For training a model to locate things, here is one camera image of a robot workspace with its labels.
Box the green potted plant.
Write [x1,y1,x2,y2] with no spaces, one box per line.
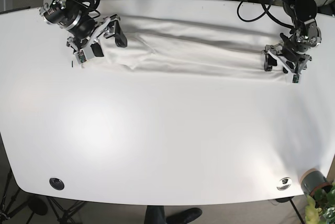
[305,185,334,224]

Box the white printed T-shirt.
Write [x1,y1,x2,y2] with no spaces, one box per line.
[79,16,289,83]

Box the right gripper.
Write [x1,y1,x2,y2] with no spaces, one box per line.
[60,15,128,67]

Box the black table grommet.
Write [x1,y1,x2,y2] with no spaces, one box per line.
[49,177,65,191]

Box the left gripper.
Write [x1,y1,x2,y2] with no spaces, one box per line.
[262,25,322,84]

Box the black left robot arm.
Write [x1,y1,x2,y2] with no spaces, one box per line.
[237,0,322,84]

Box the grey plant pot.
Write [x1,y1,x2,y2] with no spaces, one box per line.
[299,169,332,197]

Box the silver table grommet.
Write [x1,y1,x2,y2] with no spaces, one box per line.
[276,177,292,191]

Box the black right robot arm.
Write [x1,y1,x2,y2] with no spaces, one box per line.
[39,0,128,64]

